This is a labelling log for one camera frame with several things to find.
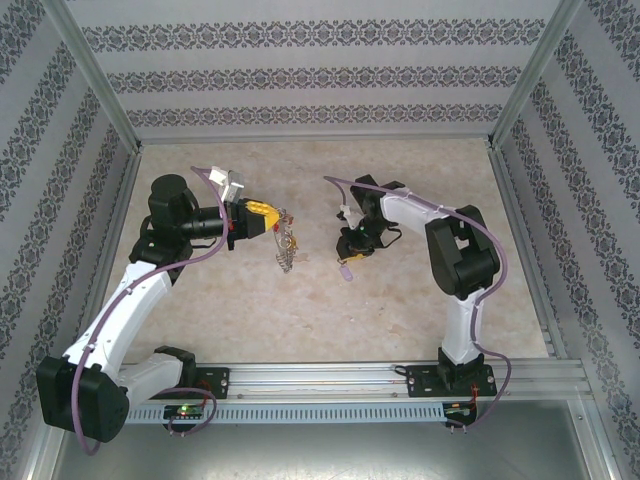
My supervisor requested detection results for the aluminium side frame rail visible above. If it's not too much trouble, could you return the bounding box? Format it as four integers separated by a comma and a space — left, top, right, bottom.
84, 149, 144, 361
489, 144, 569, 359

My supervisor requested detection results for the grey metal panel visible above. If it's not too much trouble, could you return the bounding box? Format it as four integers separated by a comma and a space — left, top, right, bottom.
49, 414, 616, 480

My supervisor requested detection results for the aluminium rear frame rail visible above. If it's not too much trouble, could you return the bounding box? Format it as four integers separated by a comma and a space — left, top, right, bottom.
137, 130, 494, 146

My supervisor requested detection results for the aluminium frame post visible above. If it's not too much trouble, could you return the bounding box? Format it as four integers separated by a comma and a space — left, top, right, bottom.
487, 0, 584, 149
42, 0, 141, 151

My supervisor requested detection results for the slotted grey cable duct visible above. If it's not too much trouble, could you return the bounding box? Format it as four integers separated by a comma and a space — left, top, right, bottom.
124, 399, 481, 424

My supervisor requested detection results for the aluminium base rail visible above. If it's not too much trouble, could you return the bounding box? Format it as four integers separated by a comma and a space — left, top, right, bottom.
119, 362, 586, 401

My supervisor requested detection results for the steel key holder with rings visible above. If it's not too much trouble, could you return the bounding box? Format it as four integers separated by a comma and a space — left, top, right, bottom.
272, 209, 301, 275

